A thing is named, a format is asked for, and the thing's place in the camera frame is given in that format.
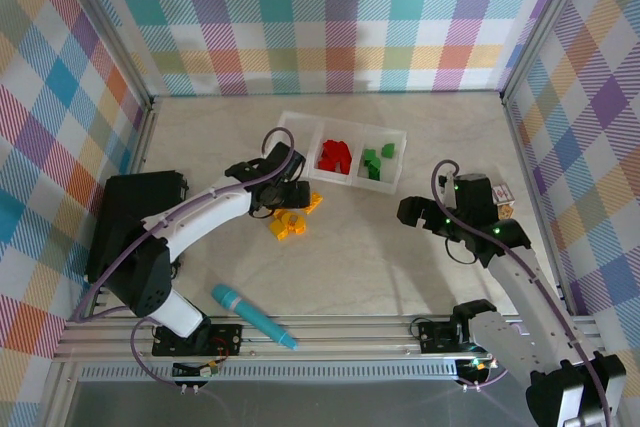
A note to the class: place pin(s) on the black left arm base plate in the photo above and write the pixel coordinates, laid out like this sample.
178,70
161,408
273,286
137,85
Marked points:
227,339

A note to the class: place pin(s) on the teal marker pen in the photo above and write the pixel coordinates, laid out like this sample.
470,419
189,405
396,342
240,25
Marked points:
250,314

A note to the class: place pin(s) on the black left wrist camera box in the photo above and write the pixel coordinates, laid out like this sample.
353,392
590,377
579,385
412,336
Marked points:
285,162

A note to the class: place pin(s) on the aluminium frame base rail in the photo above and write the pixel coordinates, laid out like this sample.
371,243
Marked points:
350,337

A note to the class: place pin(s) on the aluminium frame side rail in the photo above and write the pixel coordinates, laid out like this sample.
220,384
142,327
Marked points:
140,147
531,172

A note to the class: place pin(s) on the black case with metal latch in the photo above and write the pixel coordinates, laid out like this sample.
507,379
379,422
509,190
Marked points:
135,207

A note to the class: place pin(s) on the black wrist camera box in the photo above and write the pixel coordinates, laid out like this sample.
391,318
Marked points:
285,162
475,197

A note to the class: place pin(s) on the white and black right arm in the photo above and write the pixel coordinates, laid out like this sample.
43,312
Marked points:
520,287

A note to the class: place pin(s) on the white printed cube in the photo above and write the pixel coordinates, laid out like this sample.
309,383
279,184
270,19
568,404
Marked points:
503,193

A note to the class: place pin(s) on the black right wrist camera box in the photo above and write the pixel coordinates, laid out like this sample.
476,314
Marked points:
475,197

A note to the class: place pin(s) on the aluminium frame corner post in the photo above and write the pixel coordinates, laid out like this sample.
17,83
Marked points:
542,29
114,22

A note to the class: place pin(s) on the yellow lego brick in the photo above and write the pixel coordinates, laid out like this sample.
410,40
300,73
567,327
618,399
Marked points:
280,230
299,224
315,202

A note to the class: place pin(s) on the small green lego brick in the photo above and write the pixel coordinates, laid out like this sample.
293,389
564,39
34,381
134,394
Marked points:
370,154
388,150

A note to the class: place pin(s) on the clear three-compartment container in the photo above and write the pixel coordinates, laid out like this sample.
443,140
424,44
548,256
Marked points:
300,147

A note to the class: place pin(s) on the small orange block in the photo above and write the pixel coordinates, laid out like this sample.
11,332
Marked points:
507,211

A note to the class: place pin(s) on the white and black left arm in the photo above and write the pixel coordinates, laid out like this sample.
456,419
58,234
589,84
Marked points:
200,207

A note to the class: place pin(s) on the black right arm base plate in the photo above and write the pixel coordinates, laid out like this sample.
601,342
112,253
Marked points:
435,337

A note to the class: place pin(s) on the perforated aluminium rail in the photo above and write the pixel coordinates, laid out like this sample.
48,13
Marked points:
300,373

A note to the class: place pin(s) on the long green lego brick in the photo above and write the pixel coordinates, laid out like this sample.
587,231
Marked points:
374,170

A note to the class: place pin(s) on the long red lego brick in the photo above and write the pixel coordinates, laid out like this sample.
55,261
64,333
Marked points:
336,147

